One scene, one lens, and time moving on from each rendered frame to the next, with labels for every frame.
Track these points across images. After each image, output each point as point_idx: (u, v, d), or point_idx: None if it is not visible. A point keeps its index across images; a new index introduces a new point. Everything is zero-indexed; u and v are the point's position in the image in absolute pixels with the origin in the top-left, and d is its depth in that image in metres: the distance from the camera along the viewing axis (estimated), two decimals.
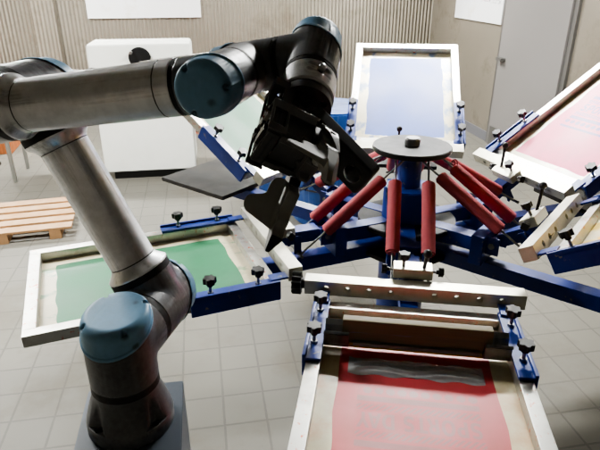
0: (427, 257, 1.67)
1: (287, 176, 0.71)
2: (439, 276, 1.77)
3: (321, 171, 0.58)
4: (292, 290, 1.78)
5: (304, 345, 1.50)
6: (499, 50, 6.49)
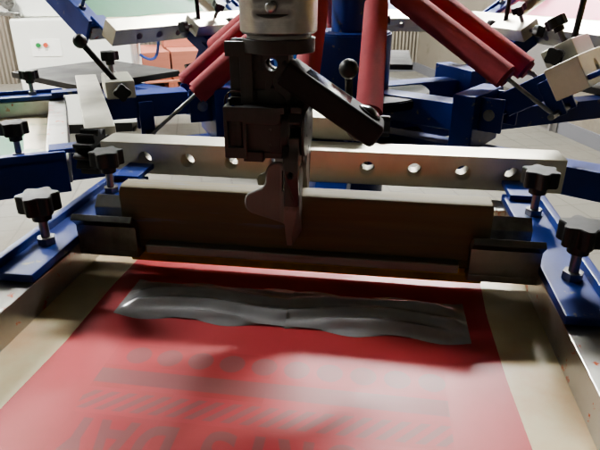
0: (347, 74, 0.76)
1: None
2: (382, 134, 0.85)
3: (287, 221, 0.59)
4: (78, 165, 0.86)
5: (10, 247, 0.58)
6: None
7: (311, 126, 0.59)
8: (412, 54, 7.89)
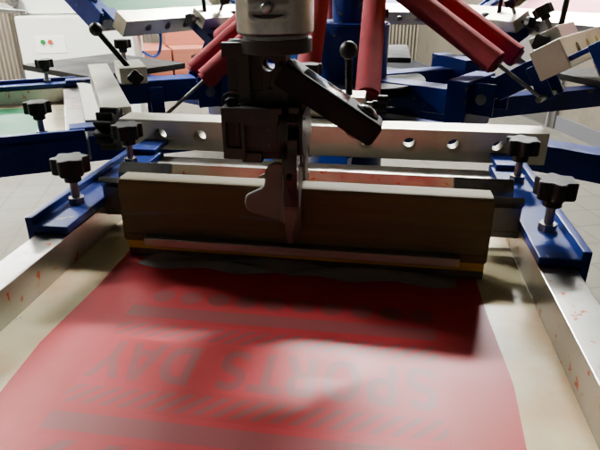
0: (347, 54, 0.83)
1: None
2: (379, 112, 0.92)
3: (287, 220, 0.59)
4: (97, 141, 0.93)
5: (45, 204, 0.65)
6: None
7: (309, 126, 0.59)
8: (411, 53, 7.96)
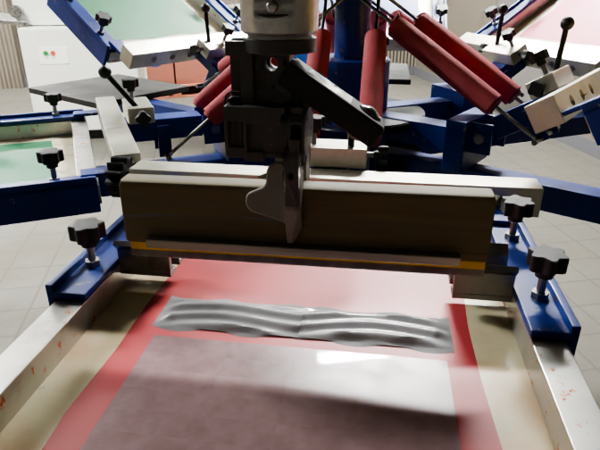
0: None
1: None
2: (380, 162, 0.96)
3: (287, 220, 0.59)
4: (108, 189, 0.96)
5: (63, 270, 0.69)
6: None
7: (311, 126, 0.59)
8: (411, 59, 7.99)
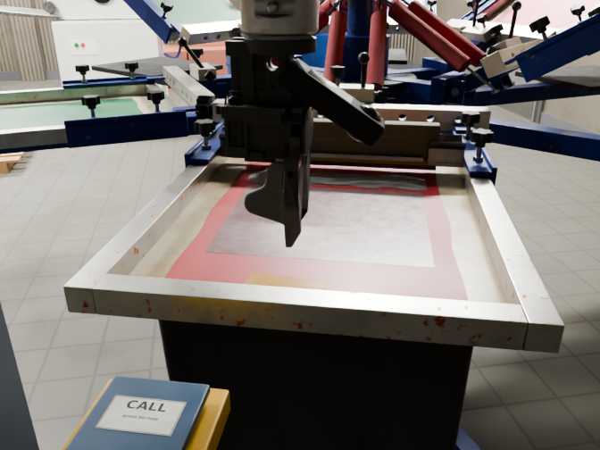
0: (363, 61, 1.31)
1: None
2: (383, 98, 1.40)
3: (286, 223, 0.59)
4: (197, 118, 1.41)
5: (191, 148, 1.13)
6: None
7: (312, 126, 0.59)
8: (410, 54, 8.44)
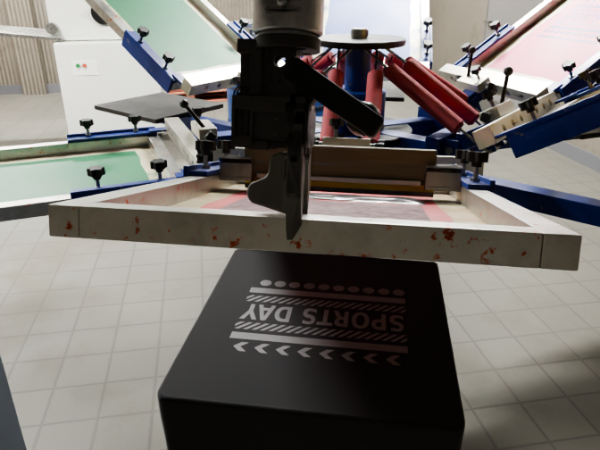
0: None
1: None
2: None
3: (287, 214, 0.59)
4: (197, 161, 1.44)
5: (191, 164, 1.14)
6: (487, 13, 6.17)
7: (313, 128, 0.62)
8: None
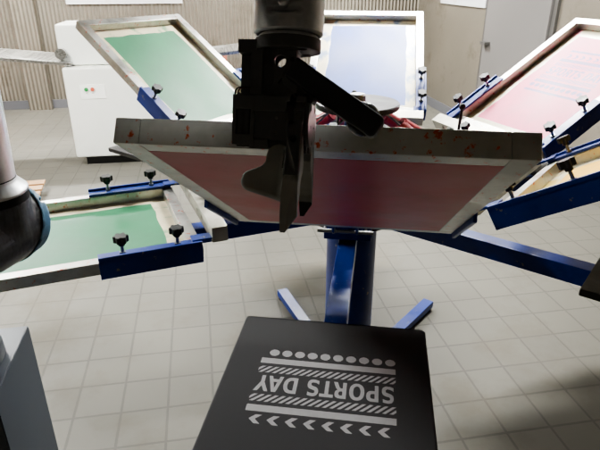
0: None
1: None
2: None
3: (282, 205, 0.55)
4: None
5: None
6: (484, 35, 6.34)
7: (313, 129, 0.62)
8: None
